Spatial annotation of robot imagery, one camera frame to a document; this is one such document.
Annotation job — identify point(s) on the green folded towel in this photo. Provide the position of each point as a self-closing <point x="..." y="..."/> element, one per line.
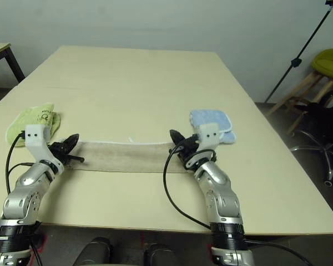
<point x="30" y="116"/>

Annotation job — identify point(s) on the black robot left foot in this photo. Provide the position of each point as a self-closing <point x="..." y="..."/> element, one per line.
<point x="94" y="252"/>

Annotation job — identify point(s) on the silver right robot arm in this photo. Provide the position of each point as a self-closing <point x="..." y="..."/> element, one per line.
<point x="219" y="194"/>

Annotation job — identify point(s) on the blue folded towel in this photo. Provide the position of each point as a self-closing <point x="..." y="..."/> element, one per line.
<point x="208" y="117"/>

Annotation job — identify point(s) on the black tripod stand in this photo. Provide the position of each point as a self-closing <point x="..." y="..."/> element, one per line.
<point x="295" y="62"/>

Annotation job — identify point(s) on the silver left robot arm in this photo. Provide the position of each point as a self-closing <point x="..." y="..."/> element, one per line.
<point x="22" y="199"/>

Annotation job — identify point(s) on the black office chair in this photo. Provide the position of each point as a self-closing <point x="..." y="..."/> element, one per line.
<point x="322" y="116"/>

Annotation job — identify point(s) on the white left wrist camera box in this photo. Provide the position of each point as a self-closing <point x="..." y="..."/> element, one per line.
<point x="34" y="135"/>

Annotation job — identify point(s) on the wooden stool green cushion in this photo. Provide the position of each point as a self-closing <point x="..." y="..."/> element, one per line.
<point x="330" y="62"/>

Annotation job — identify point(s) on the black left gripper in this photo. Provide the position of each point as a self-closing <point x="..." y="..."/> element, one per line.
<point x="61" y="153"/>

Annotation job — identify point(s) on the black robot right foot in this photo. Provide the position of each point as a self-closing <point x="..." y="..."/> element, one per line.
<point x="161" y="256"/>

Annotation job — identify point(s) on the beige towel white trim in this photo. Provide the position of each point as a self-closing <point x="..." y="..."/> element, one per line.
<point x="127" y="158"/>

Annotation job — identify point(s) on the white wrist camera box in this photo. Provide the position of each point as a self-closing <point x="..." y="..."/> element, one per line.
<point x="34" y="135"/>
<point x="209" y="135"/>

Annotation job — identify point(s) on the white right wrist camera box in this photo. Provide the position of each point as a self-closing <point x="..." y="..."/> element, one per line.
<point x="209" y="135"/>

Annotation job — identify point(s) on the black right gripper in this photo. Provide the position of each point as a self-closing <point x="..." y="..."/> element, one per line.
<point x="187" y="148"/>

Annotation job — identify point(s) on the black robot foot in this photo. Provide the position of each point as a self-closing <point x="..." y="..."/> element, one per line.
<point x="94" y="252"/>
<point x="161" y="256"/>

